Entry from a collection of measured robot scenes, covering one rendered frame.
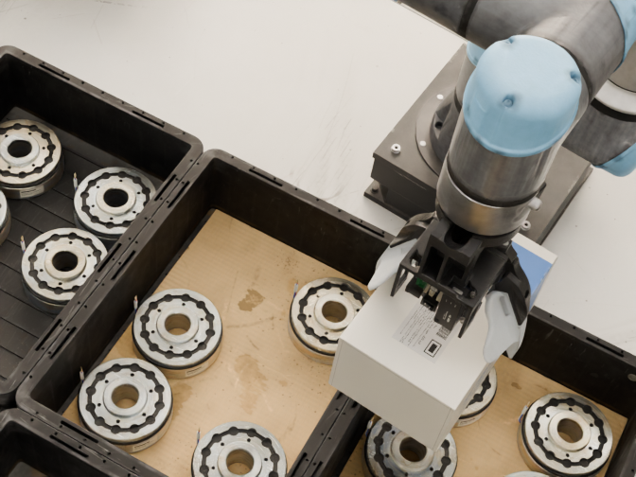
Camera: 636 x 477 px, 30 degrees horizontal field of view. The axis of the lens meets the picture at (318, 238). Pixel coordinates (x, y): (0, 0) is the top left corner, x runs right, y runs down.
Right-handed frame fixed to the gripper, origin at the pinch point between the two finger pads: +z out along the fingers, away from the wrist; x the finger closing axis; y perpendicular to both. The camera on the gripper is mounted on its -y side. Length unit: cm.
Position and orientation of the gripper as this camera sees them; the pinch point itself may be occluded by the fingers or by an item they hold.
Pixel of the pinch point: (447, 309)
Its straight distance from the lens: 111.9
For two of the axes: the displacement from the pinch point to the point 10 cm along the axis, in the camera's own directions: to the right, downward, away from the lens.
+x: 8.3, 5.1, -2.4
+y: -5.5, 6.6, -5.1
